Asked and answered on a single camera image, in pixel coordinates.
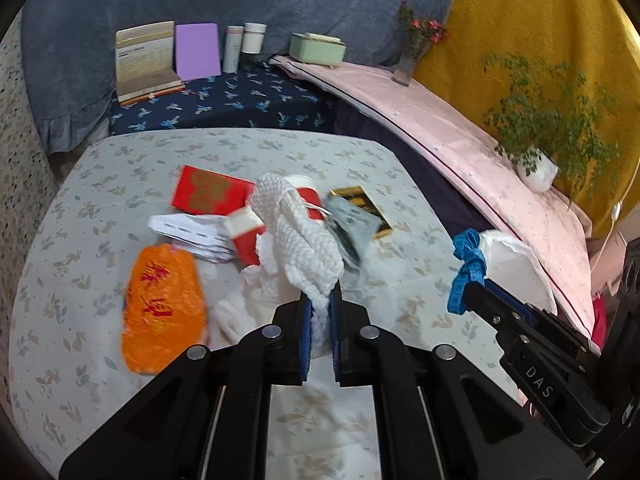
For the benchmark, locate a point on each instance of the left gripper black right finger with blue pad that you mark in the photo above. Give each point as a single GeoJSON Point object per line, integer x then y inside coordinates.
{"type": "Point", "coordinates": [437, 415]}

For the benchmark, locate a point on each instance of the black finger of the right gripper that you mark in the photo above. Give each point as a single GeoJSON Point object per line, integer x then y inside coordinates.
{"type": "Point", "coordinates": [500, 309]}

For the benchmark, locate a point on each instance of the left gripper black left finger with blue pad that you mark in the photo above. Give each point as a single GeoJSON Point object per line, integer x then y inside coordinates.
{"type": "Point", "coordinates": [205, 416]}

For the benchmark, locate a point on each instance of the orange foil snack bag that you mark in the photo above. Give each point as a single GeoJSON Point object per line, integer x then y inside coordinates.
{"type": "Point", "coordinates": [165, 311]}

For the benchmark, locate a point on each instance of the white knitted cloth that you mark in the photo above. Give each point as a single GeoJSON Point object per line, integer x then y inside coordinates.
{"type": "Point", "coordinates": [303, 248]}

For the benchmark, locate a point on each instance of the red white paper cup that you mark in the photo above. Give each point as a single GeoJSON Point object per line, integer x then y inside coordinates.
{"type": "Point", "coordinates": [307, 191]}

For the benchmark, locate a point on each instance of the white plastic trash bag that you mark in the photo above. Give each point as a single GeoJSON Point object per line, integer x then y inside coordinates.
{"type": "Point", "coordinates": [512, 265]}

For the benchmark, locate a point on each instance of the pink dotted cloth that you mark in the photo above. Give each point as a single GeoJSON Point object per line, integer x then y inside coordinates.
{"type": "Point", "coordinates": [553, 228]}

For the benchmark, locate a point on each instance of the pink box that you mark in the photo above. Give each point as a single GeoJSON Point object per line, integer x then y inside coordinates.
{"type": "Point", "coordinates": [607, 266]}

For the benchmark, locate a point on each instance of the crumpled white tissue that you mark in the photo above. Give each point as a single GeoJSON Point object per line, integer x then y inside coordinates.
{"type": "Point", "coordinates": [242, 298]}

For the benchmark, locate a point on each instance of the white folded paper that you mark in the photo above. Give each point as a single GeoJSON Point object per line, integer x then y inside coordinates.
{"type": "Point", "coordinates": [203, 235]}

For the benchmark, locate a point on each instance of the black gold cigarette box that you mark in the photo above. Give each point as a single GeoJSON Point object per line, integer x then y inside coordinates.
{"type": "Point", "coordinates": [357, 197]}

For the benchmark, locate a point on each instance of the green plant white pot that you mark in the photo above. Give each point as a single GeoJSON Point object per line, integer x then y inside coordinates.
{"type": "Point", "coordinates": [552, 110]}

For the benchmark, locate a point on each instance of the red gold envelope box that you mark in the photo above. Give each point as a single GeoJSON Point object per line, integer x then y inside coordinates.
{"type": "Point", "coordinates": [200, 191]}

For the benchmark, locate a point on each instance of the glass vase pink flowers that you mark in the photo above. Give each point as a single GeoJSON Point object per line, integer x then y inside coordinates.
{"type": "Point", "coordinates": [420, 34]}

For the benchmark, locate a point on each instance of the navy floral cloth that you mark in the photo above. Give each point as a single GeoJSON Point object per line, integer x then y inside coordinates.
{"type": "Point", "coordinates": [263, 97]}

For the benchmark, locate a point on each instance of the blue grey blanket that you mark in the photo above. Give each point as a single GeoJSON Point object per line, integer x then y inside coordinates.
{"type": "Point", "coordinates": [68, 45]}

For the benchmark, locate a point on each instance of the mint green tissue box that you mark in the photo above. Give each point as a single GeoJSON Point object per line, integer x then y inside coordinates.
{"type": "Point", "coordinates": [316, 49]}

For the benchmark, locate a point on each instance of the purple notebook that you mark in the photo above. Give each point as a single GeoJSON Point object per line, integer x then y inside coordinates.
{"type": "Point", "coordinates": [197, 51]}

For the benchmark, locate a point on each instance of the white tube bottle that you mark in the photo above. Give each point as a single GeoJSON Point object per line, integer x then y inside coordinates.
{"type": "Point", "coordinates": [232, 49]}

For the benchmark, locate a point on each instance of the white jar dark base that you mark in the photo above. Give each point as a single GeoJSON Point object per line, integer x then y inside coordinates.
{"type": "Point", "coordinates": [253, 39]}

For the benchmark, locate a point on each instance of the white power cable switch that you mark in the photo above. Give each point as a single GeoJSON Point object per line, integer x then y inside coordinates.
{"type": "Point", "coordinates": [615, 215]}

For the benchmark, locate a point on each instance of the grey drawstring pouch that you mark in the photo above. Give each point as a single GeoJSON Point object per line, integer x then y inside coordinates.
{"type": "Point", "coordinates": [353, 228]}

